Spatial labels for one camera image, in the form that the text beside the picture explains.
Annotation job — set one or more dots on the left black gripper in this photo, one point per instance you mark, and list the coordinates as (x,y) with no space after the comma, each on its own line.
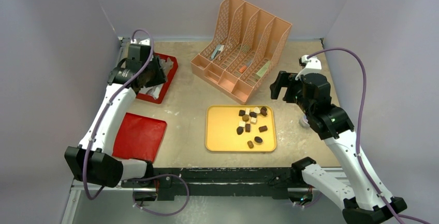
(161,77)

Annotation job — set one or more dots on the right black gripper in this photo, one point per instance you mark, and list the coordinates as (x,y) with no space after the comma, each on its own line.
(284,87)

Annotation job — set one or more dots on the metal tongs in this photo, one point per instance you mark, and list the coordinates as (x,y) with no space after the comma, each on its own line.
(154,91)

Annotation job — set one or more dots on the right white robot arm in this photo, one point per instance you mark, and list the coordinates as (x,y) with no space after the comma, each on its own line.
(365,199)

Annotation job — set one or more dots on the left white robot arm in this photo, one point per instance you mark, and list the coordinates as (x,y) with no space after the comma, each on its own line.
(91,160)

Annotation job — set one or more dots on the brown bar chocolate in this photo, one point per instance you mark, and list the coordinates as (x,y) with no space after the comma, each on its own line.
(263,128)

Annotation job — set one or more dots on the dark oval chocolate right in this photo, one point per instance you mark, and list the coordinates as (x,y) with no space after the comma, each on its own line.
(258,140)

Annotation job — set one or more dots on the dark heart chocolate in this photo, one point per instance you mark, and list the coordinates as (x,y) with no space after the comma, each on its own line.
(240,130)

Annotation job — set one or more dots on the milk ribbed chocolate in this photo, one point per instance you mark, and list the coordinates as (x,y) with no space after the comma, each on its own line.
(250,144)

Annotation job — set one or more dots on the small clear cup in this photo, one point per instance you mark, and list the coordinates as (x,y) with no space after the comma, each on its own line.
(303,121)

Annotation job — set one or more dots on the orange file organizer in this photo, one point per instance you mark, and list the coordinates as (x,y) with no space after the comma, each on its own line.
(248,43)

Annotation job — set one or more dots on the red box lid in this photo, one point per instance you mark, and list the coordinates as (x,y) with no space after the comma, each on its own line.
(139,137)

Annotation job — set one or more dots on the yellow tray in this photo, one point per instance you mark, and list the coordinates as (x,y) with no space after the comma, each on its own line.
(223,120)

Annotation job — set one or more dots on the black base frame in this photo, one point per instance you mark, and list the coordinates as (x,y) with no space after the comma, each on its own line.
(279,183)

